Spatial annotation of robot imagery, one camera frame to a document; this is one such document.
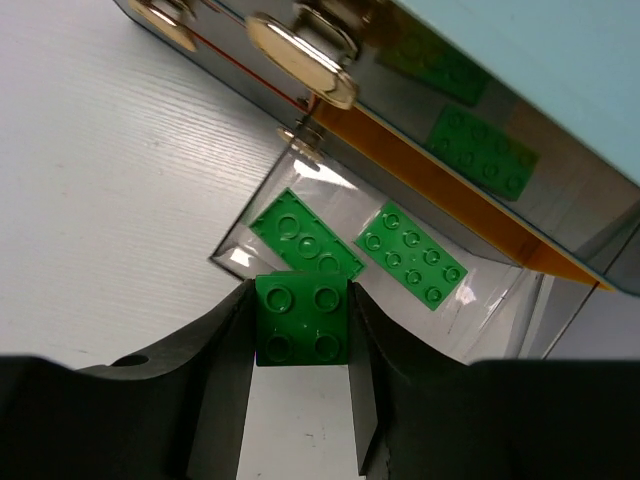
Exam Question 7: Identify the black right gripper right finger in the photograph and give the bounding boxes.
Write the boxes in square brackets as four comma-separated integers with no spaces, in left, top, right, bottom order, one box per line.
[347,282,639,479]

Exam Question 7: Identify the teal drawer organizer box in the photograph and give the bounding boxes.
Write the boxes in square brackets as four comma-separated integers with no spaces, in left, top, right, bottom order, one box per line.
[112,0,640,296]

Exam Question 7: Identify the clear left middle drawer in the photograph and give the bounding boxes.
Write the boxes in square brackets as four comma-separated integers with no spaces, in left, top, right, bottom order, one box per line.
[112,0,321,126]

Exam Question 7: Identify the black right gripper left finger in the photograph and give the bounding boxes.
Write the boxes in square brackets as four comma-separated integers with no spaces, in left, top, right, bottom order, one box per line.
[1,281,256,479]

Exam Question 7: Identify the small green lego brick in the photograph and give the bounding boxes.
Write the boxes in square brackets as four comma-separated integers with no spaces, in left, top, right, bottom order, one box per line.
[255,272,348,367]

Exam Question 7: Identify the green long lego brick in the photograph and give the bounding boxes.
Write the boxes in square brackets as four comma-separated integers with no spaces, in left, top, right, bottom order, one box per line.
[355,202,468,311]

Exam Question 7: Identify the green lego plate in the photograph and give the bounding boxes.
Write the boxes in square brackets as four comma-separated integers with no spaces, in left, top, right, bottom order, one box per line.
[250,188,366,280]

